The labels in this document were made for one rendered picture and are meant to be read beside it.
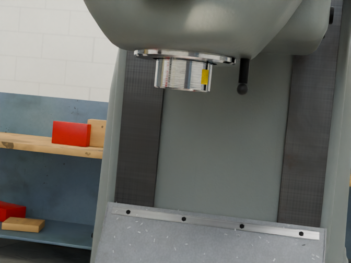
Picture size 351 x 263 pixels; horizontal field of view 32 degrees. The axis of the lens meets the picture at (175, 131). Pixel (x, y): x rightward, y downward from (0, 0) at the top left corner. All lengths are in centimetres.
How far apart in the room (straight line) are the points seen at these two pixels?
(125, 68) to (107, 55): 402
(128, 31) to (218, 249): 49
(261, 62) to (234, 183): 18
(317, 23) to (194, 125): 33
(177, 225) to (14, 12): 445
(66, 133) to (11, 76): 100
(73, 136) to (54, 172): 75
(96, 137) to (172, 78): 393
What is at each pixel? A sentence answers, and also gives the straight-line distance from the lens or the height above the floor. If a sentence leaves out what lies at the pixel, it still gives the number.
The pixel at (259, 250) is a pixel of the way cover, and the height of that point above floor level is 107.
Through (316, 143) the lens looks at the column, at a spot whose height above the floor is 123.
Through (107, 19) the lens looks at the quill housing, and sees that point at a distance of 46.
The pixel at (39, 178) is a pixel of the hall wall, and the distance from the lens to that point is 512.
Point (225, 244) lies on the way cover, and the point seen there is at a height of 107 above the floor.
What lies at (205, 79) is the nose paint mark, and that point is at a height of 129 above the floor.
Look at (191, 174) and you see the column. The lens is 90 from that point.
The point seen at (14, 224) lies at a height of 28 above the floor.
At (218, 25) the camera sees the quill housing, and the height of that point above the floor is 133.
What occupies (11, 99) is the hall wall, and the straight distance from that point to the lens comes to 519.
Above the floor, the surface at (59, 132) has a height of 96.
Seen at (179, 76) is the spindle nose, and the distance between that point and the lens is 49.
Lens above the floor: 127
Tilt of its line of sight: 3 degrees down
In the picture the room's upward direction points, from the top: 5 degrees clockwise
